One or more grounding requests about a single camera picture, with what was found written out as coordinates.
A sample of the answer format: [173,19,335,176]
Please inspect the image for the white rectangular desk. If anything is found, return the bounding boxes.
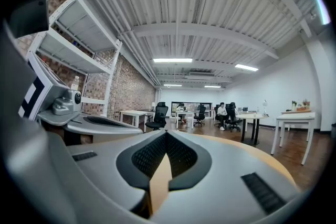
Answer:
[270,112,316,165]
[120,110,148,132]
[175,111,195,129]

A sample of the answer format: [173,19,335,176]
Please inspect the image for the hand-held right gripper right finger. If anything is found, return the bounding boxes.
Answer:
[151,130,301,224]

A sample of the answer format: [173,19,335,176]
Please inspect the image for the light wooden side table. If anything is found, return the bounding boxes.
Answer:
[281,109,316,132]

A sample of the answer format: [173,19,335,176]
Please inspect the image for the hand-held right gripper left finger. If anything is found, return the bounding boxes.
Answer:
[67,130,167,218]

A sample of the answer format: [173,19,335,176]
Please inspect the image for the ceiling air conditioner unit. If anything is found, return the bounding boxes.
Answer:
[188,72,215,81]

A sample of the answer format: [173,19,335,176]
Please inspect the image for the pale round table black legs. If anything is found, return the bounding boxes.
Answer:
[236,112,269,146]

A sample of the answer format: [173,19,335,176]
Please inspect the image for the black mesh office chair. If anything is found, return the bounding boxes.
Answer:
[193,104,207,127]
[225,103,241,132]
[214,104,222,128]
[145,101,169,131]

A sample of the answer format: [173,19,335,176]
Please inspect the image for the white metal shelving rack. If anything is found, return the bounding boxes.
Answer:
[26,0,123,119]

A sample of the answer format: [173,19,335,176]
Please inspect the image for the wide wall window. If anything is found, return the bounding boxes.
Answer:
[171,101,213,113]

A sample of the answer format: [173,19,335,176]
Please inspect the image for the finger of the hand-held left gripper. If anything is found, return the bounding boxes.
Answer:
[65,118,144,145]
[83,115,132,127]

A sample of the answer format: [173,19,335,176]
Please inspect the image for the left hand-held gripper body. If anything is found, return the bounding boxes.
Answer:
[17,51,82,147]

